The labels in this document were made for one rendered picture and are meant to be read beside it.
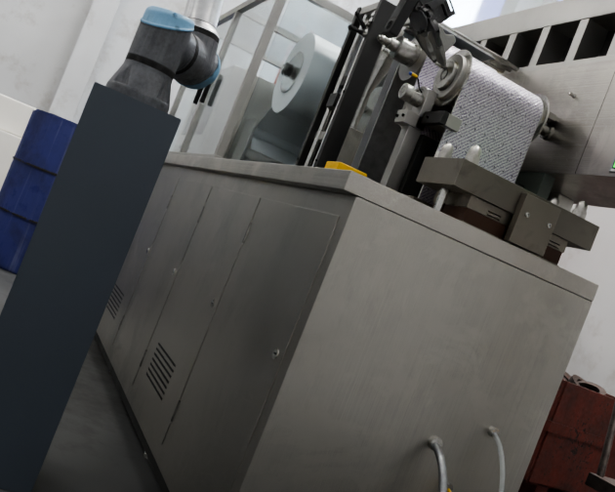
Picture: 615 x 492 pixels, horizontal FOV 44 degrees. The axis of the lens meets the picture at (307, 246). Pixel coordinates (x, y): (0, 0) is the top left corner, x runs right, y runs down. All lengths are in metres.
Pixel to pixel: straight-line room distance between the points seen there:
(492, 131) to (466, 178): 0.30
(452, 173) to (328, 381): 0.51
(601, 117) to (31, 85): 9.25
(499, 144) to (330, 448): 0.84
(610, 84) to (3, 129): 6.14
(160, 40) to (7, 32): 8.98
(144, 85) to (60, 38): 8.96
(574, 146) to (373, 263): 0.71
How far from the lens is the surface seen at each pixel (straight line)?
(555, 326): 1.73
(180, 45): 1.80
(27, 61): 10.66
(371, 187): 1.43
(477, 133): 1.86
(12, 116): 7.42
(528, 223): 1.69
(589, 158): 1.91
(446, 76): 1.87
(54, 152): 4.64
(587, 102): 2.01
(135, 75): 1.76
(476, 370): 1.63
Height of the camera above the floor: 0.72
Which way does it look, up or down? 1 degrees up
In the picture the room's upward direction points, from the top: 22 degrees clockwise
